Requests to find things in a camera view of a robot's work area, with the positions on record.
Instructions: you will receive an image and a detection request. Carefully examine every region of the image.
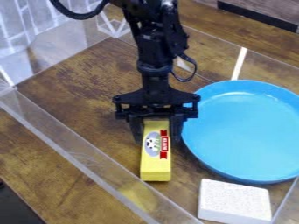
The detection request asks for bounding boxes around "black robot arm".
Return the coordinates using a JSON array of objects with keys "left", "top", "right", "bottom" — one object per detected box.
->
[{"left": 110, "top": 0, "right": 202, "bottom": 143}]

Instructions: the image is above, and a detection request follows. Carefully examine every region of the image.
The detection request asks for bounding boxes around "dark wooden furniture edge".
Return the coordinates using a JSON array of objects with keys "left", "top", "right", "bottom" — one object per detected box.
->
[{"left": 218, "top": 0, "right": 299, "bottom": 33}]

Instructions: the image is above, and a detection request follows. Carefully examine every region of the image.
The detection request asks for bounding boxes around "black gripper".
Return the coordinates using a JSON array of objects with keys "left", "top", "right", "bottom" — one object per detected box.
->
[{"left": 112, "top": 62, "right": 202, "bottom": 144}]

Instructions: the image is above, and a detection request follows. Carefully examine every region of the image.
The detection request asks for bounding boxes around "clear acrylic enclosure wall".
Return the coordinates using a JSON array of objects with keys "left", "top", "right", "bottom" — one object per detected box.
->
[{"left": 0, "top": 0, "right": 299, "bottom": 224}]

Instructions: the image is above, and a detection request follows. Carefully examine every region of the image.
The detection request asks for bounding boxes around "yellow butter block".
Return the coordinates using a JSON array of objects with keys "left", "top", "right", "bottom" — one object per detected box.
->
[{"left": 140, "top": 119, "right": 172, "bottom": 181}]

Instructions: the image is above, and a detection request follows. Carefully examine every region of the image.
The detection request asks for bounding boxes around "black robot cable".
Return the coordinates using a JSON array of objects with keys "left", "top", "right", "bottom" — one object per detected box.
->
[{"left": 48, "top": 0, "right": 115, "bottom": 21}]

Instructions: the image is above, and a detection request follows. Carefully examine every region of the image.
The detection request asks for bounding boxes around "white speckled sponge block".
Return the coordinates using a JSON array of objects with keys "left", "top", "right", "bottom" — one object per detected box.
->
[{"left": 198, "top": 178, "right": 273, "bottom": 224}]

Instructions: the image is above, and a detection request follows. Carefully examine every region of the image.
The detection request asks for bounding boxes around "blue round tray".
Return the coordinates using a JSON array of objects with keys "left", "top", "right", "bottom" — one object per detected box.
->
[{"left": 182, "top": 80, "right": 299, "bottom": 184}]

